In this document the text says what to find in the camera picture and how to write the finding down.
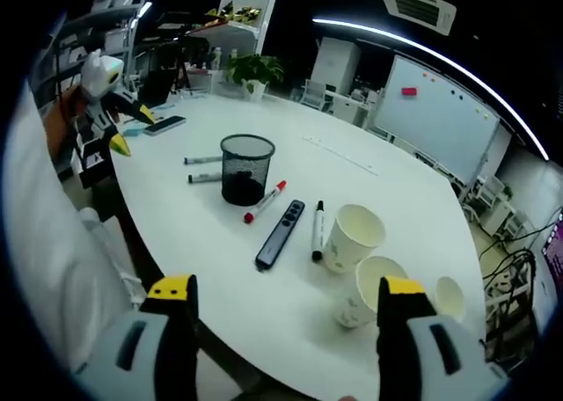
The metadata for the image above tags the black cables bundle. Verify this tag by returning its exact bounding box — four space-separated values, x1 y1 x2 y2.
477 224 551 362

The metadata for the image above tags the black cap whiteboard marker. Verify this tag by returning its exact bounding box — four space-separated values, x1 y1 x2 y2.
311 200 325 262

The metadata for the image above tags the grey storage rack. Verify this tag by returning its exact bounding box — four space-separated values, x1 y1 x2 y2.
37 0 153 94

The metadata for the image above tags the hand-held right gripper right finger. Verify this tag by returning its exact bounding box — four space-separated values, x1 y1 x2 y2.
376 275 511 401

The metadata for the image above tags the person's white clothing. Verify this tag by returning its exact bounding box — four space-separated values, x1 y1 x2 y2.
2 82 149 371

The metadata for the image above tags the ceiling air vent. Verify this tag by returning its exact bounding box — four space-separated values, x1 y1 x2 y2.
376 0 458 36

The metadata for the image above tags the white cabinet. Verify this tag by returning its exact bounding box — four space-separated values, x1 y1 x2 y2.
310 35 362 95

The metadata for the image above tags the black smartphone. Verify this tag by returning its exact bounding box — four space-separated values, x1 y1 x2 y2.
143 115 187 137

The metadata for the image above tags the ceiling light strip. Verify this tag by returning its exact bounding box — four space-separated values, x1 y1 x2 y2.
311 17 551 162

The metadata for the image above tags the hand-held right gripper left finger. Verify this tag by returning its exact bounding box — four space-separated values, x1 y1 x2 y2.
72 273 200 401

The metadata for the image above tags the transparent ruler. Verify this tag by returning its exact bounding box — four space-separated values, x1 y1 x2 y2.
302 135 380 177

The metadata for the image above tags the black mesh pen holder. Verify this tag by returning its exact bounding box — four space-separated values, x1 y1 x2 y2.
219 133 276 208

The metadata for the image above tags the white paper cup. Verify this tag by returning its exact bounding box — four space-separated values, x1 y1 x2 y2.
427 276 466 324
336 255 411 330
323 203 387 274

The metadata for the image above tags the black box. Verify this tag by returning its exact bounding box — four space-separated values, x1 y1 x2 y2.
74 139 116 189

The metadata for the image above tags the red cap whiteboard marker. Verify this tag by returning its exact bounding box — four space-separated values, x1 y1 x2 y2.
243 179 288 224

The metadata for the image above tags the white display shelf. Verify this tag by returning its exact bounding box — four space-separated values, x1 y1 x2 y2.
186 0 285 59

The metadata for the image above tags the black laser pointer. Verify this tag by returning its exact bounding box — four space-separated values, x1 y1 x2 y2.
254 199 306 272

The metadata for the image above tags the potted green plant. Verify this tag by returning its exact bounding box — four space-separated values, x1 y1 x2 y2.
224 53 285 103

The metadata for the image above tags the white office chair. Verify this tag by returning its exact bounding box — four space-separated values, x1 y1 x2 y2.
301 78 329 111

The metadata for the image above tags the purple monitor screen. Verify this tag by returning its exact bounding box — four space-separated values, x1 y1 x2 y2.
541 214 563 288

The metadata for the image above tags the white whiteboard on stand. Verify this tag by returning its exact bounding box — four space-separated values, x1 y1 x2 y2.
371 54 502 186

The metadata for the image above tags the dark cap whiteboard marker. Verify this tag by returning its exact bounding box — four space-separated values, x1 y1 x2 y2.
187 171 223 185

